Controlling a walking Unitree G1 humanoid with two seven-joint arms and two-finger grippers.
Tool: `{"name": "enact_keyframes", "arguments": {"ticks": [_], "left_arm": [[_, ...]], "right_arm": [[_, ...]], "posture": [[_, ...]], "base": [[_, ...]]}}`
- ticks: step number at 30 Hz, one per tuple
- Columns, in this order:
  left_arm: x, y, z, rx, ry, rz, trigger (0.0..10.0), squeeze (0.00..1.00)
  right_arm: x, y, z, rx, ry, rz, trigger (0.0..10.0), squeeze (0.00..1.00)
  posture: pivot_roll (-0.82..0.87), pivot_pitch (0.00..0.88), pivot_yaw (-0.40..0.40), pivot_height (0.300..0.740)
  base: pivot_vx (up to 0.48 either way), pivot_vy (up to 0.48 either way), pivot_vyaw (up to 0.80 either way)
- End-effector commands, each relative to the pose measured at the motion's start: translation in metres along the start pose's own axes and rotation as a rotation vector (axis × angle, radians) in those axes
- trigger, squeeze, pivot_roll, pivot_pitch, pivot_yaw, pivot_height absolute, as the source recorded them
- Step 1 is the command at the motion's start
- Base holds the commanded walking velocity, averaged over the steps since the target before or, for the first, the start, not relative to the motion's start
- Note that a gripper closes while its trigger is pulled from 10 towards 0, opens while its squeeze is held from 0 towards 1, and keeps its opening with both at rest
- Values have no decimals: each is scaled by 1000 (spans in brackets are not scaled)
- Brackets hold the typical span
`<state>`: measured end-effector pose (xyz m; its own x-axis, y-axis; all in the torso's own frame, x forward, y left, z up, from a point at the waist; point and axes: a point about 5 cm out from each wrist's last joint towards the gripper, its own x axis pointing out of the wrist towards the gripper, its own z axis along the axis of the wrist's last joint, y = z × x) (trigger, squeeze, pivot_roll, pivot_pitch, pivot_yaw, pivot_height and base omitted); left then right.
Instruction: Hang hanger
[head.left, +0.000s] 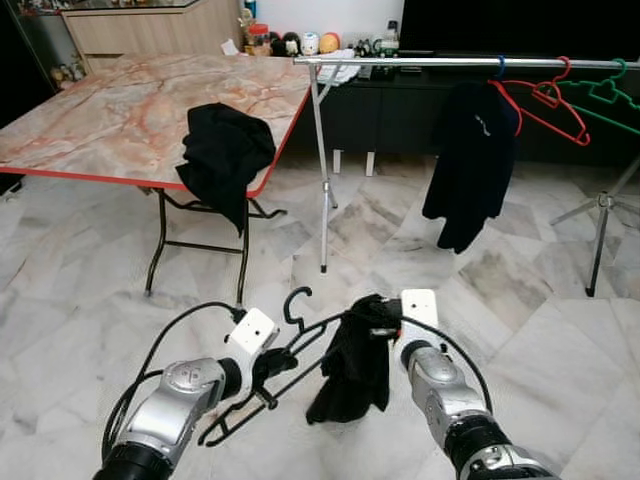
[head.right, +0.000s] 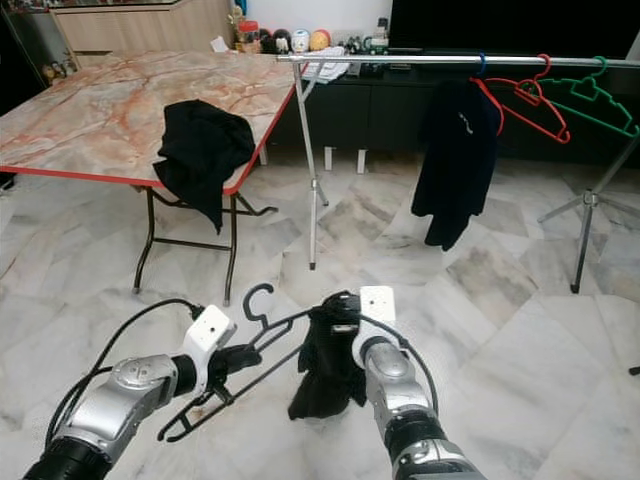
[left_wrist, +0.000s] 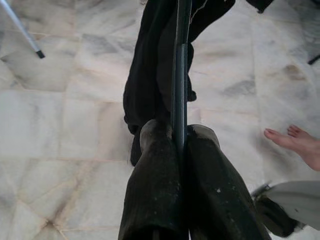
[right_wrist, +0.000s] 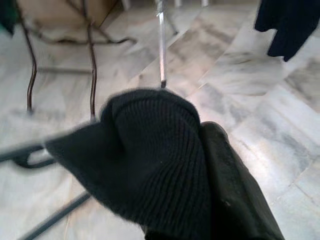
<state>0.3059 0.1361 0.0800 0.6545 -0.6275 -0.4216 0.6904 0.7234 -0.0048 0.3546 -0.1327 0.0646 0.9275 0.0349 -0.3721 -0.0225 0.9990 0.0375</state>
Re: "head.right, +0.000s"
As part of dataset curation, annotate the black clothes hanger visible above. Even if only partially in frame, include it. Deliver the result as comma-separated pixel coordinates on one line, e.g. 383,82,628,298
157,283,361,443

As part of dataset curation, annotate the black garment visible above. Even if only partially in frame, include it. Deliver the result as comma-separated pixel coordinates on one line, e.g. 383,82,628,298
288,293,371,421

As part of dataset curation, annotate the black shirt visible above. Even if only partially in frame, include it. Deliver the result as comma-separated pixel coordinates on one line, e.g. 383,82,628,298
153,98,258,233

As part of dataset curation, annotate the red clothes hanger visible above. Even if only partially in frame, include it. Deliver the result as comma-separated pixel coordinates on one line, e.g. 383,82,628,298
473,55,573,144

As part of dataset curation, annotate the green clothes hanger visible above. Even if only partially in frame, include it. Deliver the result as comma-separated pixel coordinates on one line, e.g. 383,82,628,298
540,55,640,139

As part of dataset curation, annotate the marble pattern folding table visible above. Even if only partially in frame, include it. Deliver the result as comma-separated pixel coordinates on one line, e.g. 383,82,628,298
0,50,301,304

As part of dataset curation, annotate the black TV console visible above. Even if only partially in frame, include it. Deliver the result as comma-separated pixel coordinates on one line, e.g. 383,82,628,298
285,48,640,166

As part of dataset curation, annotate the navy shirt with red trim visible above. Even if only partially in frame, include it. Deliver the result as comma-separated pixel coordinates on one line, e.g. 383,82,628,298
410,78,504,251

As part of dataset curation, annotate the stack of white papers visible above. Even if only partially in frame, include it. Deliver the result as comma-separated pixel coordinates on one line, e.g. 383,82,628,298
300,47,351,81

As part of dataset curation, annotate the jar with red lid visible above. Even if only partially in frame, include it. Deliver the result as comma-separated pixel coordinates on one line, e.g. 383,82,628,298
237,20,261,53

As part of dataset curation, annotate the silver metal clothes rack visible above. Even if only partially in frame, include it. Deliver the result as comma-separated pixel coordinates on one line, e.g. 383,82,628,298
278,53,640,294

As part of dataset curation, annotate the light wooden sideboard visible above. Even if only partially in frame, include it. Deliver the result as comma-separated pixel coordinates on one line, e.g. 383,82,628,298
50,0,231,53

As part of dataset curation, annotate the green and white bottle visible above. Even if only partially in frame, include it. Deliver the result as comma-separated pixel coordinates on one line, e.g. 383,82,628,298
368,18,390,51

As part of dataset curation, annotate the black flat television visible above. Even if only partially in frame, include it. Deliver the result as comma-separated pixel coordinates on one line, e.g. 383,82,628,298
388,0,640,56

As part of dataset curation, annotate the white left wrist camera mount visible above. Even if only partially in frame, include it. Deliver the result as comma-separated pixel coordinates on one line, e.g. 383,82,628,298
186,305,239,369

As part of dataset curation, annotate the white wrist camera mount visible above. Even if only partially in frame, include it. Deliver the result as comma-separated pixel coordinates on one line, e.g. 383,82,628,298
186,305,239,369
358,286,398,346

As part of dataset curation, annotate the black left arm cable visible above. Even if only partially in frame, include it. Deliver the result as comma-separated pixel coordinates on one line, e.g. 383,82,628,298
50,298,206,451

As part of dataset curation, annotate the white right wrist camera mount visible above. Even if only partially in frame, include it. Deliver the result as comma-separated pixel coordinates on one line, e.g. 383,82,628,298
358,286,398,346

